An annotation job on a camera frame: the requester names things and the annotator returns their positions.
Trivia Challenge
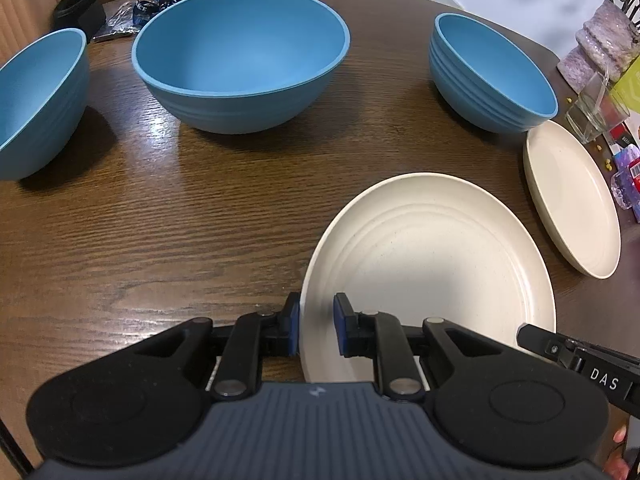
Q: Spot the pink textured vase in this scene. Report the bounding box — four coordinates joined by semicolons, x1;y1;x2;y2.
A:
556;0;639;93

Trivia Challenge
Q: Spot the black round pouch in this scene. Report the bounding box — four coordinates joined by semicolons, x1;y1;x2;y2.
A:
51;0;106;42

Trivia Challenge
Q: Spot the blue bowl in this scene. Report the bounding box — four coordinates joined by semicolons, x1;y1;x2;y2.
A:
0;28;90;181
131;0;350;134
428;13;559;134

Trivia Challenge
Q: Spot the clear drinking glass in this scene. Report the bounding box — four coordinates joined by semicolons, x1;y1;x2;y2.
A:
565;72;629;144

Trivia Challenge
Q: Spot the person's right hand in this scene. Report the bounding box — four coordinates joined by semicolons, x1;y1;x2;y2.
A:
603;426;630;480

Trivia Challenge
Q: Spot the cream plate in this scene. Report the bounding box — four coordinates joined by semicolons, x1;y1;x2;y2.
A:
523;120;622;280
299;172;556;382

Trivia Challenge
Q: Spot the blue black lanyard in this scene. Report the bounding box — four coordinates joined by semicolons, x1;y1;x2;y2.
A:
92;0;203;44

